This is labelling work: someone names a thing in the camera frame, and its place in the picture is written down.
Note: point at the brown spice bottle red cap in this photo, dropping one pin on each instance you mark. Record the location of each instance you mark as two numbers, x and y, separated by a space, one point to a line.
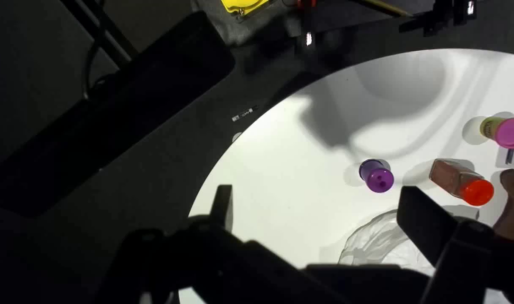
461 179

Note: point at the clear white plastic bag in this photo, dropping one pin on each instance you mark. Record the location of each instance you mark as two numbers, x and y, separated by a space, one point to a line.
369 241

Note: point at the small metal screw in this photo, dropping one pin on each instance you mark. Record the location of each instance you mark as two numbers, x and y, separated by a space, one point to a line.
242 115

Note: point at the small purple plastic bottle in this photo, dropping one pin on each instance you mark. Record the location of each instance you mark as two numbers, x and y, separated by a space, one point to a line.
376 175

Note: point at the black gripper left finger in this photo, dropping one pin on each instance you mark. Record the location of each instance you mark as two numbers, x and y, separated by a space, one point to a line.
224 204

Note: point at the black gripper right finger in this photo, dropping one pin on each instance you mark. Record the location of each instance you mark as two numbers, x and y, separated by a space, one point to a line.
427 221

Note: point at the yellow pencil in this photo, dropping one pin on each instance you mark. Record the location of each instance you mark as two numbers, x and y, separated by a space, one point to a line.
390 6

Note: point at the green yellow toy fruit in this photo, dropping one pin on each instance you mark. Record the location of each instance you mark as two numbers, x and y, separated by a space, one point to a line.
511 131

